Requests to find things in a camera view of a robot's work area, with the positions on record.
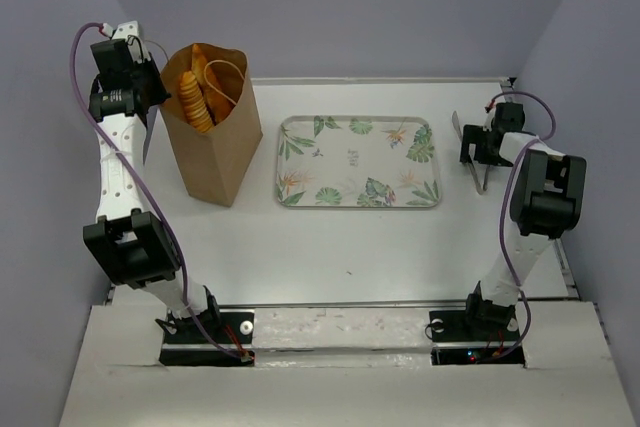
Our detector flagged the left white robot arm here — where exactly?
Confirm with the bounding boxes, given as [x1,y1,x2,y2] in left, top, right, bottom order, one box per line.
[81,21,222,342]

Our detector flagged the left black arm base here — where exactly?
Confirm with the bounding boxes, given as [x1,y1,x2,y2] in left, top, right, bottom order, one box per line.
[155,309,256,367]

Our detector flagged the fake ridged spiral bread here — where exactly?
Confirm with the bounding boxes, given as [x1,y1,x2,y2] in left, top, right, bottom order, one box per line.
[178,71,214,133]

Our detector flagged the white foreground cover board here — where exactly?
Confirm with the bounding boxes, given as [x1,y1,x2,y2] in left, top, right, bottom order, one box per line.
[61,302,635,426]

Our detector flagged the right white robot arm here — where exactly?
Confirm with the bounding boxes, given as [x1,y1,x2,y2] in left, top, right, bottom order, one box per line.
[452,102,587,339]

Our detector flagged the fake baguette bread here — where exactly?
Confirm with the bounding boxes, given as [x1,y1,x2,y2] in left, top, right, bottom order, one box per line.
[191,44,234,124]

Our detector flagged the metal kitchen tongs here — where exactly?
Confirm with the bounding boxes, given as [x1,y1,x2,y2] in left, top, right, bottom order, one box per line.
[451,111,492,195]

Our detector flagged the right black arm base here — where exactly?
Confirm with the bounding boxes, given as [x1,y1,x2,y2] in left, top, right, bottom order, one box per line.
[424,309,525,366]

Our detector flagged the brown paper bag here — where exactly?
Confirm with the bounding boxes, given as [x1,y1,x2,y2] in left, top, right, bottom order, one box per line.
[160,43,262,207]

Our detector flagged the floral leaf pattern tray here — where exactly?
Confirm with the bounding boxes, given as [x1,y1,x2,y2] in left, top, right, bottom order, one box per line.
[275,115,443,209]

